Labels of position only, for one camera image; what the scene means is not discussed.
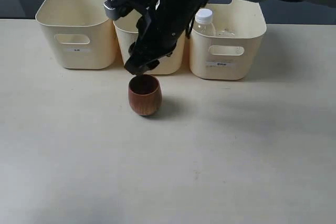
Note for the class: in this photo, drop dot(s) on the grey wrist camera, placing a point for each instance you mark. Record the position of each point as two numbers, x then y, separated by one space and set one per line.
116 9

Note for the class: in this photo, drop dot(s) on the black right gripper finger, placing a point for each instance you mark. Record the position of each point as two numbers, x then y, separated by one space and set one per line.
140 63

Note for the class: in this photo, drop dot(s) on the brown wooden cup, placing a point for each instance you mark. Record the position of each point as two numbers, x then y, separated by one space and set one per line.
144 94

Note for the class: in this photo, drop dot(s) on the left cream plastic bin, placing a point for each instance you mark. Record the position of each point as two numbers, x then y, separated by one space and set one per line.
79 33

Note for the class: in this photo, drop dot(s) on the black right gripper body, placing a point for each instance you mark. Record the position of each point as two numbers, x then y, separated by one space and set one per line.
168 21

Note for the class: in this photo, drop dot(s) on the clear plastic bottle white cap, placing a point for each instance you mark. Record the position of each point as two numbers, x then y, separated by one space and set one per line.
204 22

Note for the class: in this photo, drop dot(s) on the middle cream plastic bin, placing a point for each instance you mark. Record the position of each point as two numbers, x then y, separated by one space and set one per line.
128 29

